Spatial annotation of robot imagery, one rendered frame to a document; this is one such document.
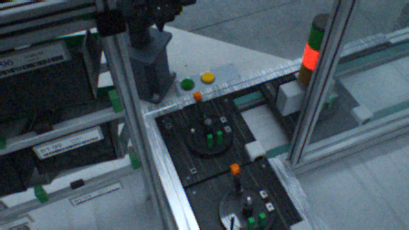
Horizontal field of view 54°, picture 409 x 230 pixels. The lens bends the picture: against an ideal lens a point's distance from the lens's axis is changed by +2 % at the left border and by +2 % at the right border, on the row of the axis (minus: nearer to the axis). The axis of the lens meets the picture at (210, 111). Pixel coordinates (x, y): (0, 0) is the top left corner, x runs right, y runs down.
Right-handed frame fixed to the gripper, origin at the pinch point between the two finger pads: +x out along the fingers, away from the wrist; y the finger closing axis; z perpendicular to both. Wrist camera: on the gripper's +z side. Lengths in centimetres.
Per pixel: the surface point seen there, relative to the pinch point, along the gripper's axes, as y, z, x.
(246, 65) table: 32, -12, 39
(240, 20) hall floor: 89, -130, 120
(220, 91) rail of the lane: 15.1, 3.5, 29.7
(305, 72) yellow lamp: 21.8, 32.7, -2.6
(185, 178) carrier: -5.6, 27.9, 29.8
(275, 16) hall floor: 114, -124, 120
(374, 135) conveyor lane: 49, 35, 32
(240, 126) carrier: 14.9, 18.5, 29.4
